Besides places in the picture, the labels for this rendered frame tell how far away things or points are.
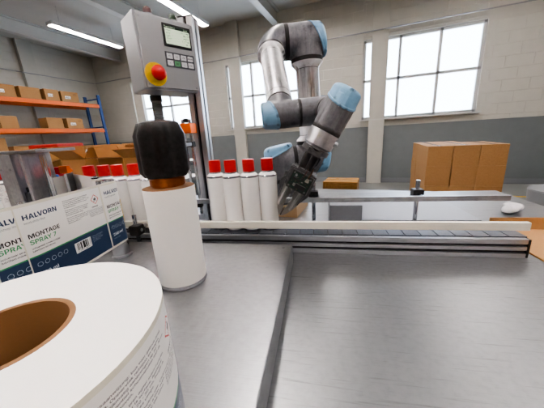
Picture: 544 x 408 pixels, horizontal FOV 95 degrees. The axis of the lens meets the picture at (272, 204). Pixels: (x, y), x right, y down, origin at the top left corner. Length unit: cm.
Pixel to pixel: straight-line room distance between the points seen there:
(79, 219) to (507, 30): 643
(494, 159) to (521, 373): 359
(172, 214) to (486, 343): 52
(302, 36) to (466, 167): 319
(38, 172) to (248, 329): 73
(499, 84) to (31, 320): 636
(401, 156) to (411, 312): 557
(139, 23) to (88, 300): 73
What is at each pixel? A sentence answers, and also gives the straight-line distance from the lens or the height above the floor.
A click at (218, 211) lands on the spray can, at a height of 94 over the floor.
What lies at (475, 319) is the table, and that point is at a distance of 57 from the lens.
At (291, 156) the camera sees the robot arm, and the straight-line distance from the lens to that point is 98.
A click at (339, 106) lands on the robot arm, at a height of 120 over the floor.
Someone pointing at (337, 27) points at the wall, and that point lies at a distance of 636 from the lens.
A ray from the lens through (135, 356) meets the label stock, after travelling 20.
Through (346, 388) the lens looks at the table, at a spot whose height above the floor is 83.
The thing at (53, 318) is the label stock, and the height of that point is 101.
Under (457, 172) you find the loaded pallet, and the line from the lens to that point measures 391.
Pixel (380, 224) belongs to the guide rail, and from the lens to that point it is 70.
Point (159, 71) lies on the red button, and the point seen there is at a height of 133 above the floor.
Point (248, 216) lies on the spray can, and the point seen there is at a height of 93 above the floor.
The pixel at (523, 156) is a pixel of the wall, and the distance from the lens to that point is 653.
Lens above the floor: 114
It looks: 15 degrees down
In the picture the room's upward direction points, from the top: 3 degrees counter-clockwise
